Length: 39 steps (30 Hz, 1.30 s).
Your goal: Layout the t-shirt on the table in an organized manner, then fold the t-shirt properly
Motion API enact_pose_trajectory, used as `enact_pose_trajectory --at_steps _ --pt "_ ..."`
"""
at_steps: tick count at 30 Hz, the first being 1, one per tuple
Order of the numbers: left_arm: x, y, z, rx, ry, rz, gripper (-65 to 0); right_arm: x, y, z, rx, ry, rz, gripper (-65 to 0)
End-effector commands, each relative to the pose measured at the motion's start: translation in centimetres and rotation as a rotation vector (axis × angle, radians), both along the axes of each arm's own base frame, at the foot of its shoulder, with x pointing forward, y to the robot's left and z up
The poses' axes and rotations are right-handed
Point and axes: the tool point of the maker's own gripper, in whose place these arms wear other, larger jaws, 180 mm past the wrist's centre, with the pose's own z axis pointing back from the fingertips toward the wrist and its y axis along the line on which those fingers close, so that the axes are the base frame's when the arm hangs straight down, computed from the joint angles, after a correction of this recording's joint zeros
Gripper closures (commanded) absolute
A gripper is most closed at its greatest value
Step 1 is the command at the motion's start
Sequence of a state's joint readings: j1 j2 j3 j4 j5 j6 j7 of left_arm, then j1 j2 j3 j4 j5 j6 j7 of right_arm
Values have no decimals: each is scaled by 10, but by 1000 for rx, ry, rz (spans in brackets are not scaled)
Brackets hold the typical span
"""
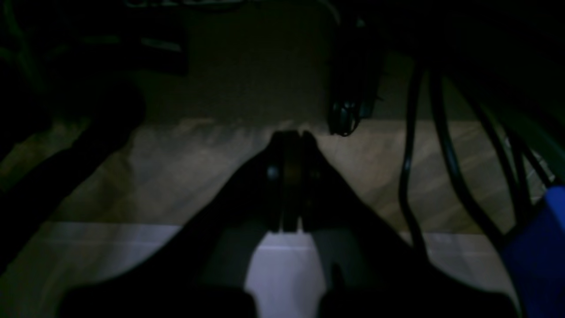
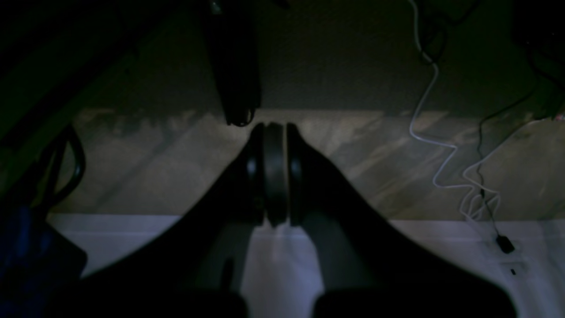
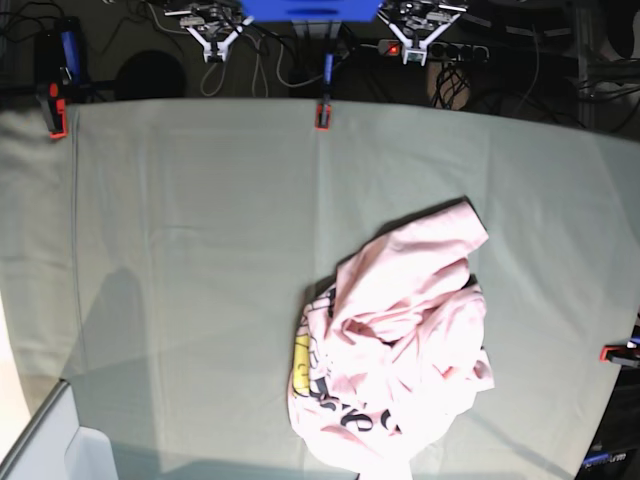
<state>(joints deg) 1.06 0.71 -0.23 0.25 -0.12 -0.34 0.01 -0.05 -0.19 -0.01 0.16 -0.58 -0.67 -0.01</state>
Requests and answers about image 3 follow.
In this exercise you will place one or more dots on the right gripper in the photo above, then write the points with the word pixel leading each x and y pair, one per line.
pixel 214 25

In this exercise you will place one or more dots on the black power strip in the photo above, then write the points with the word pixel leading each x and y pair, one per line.
pixel 436 51

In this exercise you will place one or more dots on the red black clamp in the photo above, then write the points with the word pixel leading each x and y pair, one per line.
pixel 624 355
pixel 57 67
pixel 323 110

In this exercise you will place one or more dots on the red black clamp right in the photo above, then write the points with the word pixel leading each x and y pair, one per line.
pixel 624 355

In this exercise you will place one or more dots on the pink t-shirt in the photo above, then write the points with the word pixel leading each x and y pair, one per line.
pixel 391 352

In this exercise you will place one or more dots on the black round floor object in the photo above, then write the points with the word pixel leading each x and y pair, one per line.
pixel 150 74

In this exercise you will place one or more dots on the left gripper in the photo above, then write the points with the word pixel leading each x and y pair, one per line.
pixel 417 24

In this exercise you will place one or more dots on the red black clamp left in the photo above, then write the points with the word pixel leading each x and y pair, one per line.
pixel 57 67

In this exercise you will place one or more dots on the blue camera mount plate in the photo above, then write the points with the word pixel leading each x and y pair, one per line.
pixel 311 10

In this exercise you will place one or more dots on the green table cloth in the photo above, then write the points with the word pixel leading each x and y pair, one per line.
pixel 158 257

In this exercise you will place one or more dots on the white plastic bin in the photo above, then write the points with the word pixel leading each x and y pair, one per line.
pixel 54 445

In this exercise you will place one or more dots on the red black clamp centre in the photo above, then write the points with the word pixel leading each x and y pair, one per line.
pixel 323 110

